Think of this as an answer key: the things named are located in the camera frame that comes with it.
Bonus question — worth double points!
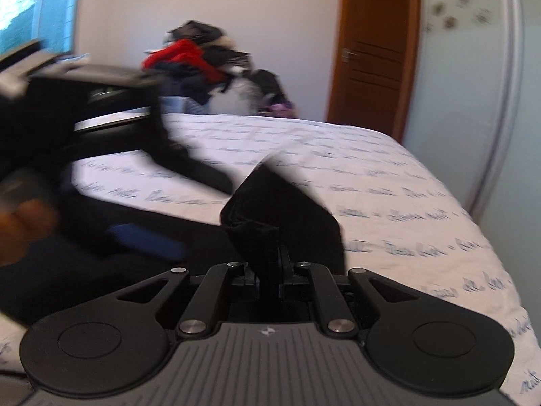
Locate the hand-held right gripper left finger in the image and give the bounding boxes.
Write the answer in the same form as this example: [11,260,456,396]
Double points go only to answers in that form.
[112,261,260,339]

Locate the pile of clothes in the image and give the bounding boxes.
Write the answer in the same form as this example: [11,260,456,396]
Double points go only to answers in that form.
[141,19,297,120]

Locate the blue laundry basket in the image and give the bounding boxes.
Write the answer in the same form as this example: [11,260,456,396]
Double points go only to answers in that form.
[163,95,212,116]

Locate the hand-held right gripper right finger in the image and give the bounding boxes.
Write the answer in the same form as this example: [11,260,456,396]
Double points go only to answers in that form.
[277,245,424,339]

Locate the person's left hand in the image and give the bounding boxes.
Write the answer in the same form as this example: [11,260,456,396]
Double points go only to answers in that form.
[0,203,59,265]

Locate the bed with white printed sheet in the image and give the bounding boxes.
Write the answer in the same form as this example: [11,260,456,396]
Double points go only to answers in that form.
[0,112,541,406]

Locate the brown wooden door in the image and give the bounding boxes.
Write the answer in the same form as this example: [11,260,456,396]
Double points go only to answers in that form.
[325,0,423,137]

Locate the black pants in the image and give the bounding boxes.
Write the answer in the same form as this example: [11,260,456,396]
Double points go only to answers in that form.
[0,153,346,335]

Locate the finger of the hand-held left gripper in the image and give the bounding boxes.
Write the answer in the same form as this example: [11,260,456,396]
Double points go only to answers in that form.
[146,133,236,197]
[63,203,189,264]

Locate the window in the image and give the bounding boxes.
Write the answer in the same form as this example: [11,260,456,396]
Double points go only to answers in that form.
[0,0,81,59]

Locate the sliding wardrobe door with flowers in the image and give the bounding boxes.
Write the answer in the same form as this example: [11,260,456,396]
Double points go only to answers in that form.
[401,0,541,263]

